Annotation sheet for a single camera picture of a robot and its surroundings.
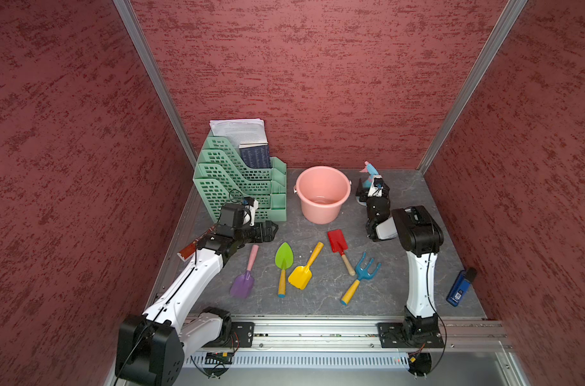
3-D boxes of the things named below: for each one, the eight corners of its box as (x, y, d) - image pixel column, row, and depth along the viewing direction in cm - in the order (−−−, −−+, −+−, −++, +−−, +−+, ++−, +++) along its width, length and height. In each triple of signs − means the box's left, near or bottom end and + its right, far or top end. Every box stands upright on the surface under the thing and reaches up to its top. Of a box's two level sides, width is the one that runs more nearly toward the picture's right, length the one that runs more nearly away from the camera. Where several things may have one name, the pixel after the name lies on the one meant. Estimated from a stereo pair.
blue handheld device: (444, 300, 84) (451, 296, 80) (457, 275, 89) (464, 270, 85) (454, 307, 82) (462, 303, 78) (466, 282, 88) (474, 277, 84)
